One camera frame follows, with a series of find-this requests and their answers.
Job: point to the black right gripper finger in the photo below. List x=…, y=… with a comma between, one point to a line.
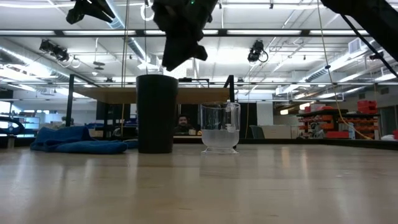
x=201, y=53
x=177, y=53

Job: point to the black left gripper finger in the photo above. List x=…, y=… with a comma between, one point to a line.
x=101, y=9
x=74, y=11

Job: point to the tall black cup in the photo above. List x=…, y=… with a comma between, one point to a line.
x=157, y=118

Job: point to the clear glass mug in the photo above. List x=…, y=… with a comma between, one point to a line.
x=219, y=137

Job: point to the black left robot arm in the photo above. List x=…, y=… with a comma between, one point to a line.
x=21, y=126

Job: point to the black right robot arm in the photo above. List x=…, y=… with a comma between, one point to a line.
x=373, y=18

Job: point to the wooden shelf with black legs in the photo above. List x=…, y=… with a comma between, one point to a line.
x=202, y=95

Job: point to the person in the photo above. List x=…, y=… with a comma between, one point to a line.
x=183, y=123

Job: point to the grey office chair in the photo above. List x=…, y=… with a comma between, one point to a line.
x=257, y=132

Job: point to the blue cloth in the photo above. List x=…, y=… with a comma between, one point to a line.
x=77, y=141

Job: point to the parts bin storage rack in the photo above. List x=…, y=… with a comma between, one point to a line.
x=335, y=134

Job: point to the black overhead frame beam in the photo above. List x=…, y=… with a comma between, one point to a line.
x=222, y=32

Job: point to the black ceiling-mounted camera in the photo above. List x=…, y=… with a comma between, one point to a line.
x=51, y=48

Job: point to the black overhead camera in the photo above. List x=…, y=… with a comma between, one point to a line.
x=255, y=51

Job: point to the black metal table frame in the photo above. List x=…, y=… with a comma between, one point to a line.
x=311, y=142

